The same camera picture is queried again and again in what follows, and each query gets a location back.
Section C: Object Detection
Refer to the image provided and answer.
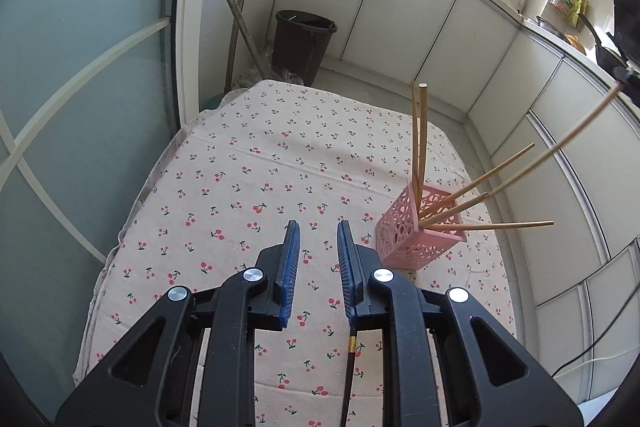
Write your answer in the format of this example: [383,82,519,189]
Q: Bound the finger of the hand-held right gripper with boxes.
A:
[614,66,640,95]

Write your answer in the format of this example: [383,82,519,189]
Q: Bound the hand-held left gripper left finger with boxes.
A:
[55,219,301,427]

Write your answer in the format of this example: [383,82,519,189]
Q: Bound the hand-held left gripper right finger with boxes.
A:
[336,219,583,427]

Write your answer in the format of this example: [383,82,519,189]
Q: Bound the pink perforated plastic basket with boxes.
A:
[375,184,468,270]

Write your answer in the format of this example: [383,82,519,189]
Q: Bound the slender bamboo chopstick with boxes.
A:
[490,83,623,195]

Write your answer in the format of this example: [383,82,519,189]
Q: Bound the dark gold-banded chopstick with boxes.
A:
[340,327,359,427]

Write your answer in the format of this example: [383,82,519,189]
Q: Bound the bundle of bamboo chopsticks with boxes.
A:
[410,81,555,230]

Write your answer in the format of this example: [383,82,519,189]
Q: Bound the black wok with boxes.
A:
[580,13,628,70]

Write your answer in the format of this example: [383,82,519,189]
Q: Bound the yellow packets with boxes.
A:
[565,0,587,28]

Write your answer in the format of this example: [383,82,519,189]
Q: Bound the cherry print tablecloth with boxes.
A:
[72,79,516,427]

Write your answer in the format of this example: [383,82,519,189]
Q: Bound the clear plastic bag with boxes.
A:
[237,49,306,88]

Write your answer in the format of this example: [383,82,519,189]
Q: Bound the brown plastic trash bin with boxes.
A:
[272,9,338,86]

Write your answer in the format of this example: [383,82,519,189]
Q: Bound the white kitchen counter cabinets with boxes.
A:
[272,0,640,403]

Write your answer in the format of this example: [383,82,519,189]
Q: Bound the frosted glass sliding door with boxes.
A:
[0,0,193,408]

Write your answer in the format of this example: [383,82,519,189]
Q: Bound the thin black cable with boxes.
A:
[552,302,621,375]

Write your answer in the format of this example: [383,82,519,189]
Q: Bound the white cable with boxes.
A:
[550,349,640,380]

